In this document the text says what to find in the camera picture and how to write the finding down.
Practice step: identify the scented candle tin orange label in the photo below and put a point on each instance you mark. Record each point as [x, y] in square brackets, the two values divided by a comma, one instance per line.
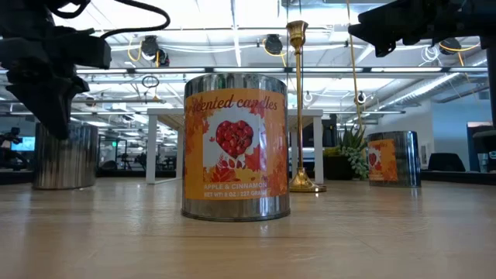
[403, 159]
[236, 155]
[77, 162]

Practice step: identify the brass candlestick holder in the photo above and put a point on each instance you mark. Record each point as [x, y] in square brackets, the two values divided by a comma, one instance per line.
[297, 33]

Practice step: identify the potted succulent plant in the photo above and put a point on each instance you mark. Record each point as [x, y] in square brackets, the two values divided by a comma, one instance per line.
[350, 155]

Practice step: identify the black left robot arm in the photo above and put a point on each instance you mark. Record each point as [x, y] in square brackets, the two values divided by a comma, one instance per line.
[31, 15]

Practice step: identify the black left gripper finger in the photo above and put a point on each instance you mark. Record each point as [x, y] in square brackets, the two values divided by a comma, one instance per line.
[54, 104]

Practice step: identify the black office chair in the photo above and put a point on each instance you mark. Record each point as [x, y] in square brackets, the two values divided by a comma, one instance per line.
[445, 162]

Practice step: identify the computer monitor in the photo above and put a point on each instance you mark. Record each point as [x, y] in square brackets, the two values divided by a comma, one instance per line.
[24, 143]

